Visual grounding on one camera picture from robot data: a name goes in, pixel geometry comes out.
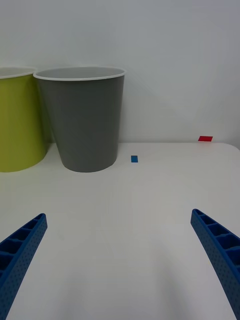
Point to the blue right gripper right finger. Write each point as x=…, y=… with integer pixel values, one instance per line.
x=220, y=252

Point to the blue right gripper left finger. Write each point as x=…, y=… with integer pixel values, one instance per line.
x=22, y=252

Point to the yellow-green plastic bin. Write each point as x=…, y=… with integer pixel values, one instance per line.
x=17, y=120

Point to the grey plastic bin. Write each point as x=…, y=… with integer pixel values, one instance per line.
x=85, y=125

